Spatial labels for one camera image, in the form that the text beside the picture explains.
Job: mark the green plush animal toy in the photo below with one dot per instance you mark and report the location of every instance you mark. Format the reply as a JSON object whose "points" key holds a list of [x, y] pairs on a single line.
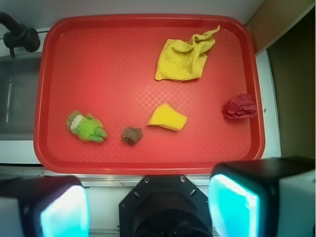
{"points": [[87, 128]]}

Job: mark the yellow sponge piece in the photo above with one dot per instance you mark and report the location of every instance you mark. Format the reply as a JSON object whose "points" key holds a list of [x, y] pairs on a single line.
{"points": [[166, 117]]}

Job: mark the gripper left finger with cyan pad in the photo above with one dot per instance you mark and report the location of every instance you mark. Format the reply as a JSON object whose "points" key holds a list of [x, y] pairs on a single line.
{"points": [[44, 207]]}

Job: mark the black faucet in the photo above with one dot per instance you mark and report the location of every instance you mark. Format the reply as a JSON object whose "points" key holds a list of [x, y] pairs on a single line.
{"points": [[18, 35]]}

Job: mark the red plastic tray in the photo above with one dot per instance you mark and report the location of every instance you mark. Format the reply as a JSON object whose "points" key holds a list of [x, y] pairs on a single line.
{"points": [[105, 66]]}

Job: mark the yellow knitted cloth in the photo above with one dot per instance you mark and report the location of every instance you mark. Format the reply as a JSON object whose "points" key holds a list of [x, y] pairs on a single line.
{"points": [[185, 60]]}

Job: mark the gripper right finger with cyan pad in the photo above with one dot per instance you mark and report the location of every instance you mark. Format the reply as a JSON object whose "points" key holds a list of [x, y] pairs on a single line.
{"points": [[272, 197]]}

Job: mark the metal sink basin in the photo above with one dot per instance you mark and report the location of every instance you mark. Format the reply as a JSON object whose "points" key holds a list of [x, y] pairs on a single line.
{"points": [[19, 78]]}

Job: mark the brown rock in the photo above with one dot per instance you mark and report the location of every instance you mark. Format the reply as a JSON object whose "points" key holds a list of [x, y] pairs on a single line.
{"points": [[132, 135]]}

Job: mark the black octagonal mount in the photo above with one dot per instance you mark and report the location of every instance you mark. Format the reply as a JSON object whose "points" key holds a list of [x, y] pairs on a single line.
{"points": [[165, 206]]}

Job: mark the crumpled red paper ball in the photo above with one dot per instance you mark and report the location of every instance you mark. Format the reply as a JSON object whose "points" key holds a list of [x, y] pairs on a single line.
{"points": [[240, 107]]}

